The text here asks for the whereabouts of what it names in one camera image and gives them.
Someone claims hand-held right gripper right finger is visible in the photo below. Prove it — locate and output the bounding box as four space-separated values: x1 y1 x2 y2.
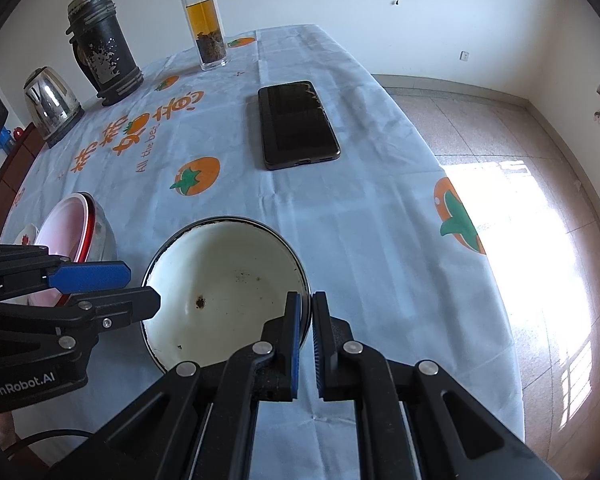
311 290 561 480

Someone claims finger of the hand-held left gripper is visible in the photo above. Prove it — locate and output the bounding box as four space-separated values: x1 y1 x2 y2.
55 285 162 352
0 244 132 303

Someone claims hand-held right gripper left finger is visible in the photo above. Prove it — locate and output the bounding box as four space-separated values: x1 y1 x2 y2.
50 291 302 480

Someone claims stainless steel bowl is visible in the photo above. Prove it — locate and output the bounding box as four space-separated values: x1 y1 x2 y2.
29 191 118 307

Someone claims red flower white plate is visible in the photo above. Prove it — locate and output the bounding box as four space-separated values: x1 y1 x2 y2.
10 222 43 248

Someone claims white enamel bowl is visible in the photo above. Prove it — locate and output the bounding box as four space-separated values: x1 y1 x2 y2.
140 216 312 376

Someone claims white orange printed tablecloth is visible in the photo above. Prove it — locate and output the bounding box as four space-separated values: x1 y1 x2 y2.
0 24 526 461

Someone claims brown wooden cabinet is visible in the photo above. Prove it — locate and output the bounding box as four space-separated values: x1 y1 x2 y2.
0 122 46 241

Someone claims stainless steel kettle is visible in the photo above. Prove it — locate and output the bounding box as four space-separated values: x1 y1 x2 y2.
22 66 86 148

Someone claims black smartphone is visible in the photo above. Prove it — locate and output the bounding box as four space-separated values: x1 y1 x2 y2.
257 80 342 171

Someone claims worn black thermos jug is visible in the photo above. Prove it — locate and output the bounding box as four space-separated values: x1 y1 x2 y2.
66 0 145 107

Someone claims glass tea bottle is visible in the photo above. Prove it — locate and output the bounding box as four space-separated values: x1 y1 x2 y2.
175 0 231 73

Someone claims black cable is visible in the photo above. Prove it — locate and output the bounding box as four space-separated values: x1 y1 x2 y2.
0 427 101 461

